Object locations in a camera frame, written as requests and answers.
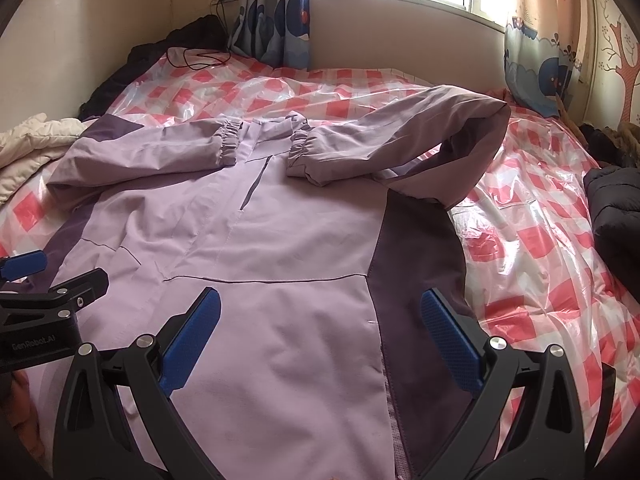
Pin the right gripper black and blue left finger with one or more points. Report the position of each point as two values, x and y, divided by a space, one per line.
92 438

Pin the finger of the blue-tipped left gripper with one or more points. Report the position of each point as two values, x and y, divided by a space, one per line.
21 266

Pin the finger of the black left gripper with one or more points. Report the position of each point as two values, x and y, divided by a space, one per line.
75 294

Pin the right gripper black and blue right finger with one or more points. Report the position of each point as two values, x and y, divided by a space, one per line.
546 439

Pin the lilac and purple jacket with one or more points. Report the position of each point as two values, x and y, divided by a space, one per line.
320 241

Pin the cream quilted blanket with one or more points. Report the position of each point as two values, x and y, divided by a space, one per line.
33 143

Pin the red checkered plastic bed cover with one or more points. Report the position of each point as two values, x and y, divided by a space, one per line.
533 275

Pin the black puffer jacket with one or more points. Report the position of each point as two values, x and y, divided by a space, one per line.
613 202

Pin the left blue patterned curtain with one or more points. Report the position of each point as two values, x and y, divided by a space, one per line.
274 32

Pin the blue patterned curtain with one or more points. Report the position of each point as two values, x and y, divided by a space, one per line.
274 32
544 48

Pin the right blue patterned curtain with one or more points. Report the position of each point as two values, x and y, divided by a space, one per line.
544 48

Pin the black garment by wall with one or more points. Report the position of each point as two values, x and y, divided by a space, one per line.
206 32

